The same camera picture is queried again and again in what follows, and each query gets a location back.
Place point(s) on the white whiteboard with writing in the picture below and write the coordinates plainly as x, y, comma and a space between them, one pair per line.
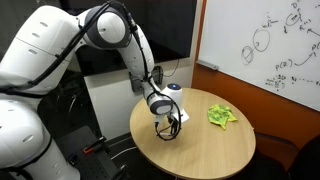
233, 26

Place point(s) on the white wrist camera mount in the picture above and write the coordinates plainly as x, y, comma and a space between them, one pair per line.
183, 117

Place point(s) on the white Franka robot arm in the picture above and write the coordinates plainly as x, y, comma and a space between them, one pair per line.
33, 140

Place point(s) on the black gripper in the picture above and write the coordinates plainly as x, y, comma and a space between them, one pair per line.
172, 120

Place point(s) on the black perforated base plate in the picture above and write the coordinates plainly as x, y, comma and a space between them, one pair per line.
90, 163

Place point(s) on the yellow-green crumpled cloth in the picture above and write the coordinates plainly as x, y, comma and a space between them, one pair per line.
220, 115

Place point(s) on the dark office chair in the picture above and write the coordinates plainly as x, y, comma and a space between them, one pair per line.
300, 160

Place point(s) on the black wall monitor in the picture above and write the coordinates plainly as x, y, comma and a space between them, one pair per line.
166, 26

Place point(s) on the round wooden table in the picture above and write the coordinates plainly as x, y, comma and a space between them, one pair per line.
206, 150

